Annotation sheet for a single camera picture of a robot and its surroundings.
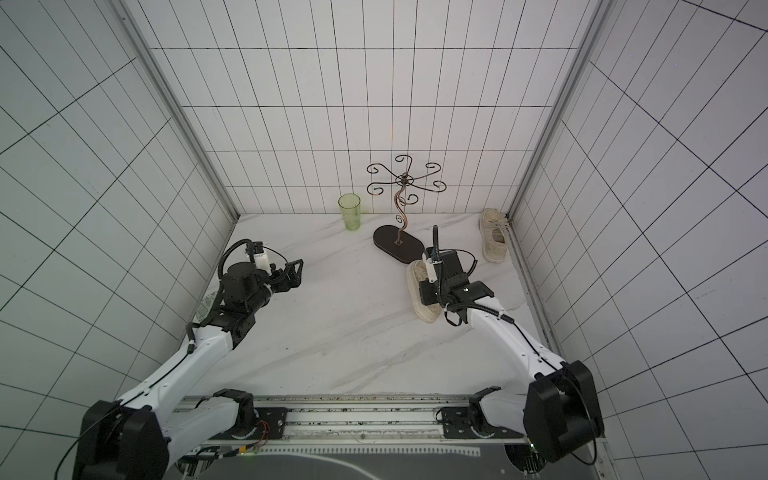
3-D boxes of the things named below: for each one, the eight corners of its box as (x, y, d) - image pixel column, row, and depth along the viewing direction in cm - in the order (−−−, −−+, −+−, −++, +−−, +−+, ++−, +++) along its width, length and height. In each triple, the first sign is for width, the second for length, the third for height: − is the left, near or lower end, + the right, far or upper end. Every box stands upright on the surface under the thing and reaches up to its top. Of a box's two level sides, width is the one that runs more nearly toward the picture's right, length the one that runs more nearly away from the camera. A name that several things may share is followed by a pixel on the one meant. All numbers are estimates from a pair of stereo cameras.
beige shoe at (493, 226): (487, 262, 106) (492, 250, 101) (475, 218, 121) (479, 205, 115) (510, 262, 106) (517, 250, 101) (496, 218, 121) (501, 205, 115)
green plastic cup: (341, 234, 117) (337, 209, 106) (343, 218, 122) (339, 193, 111) (361, 234, 117) (358, 209, 106) (362, 218, 122) (360, 193, 111)
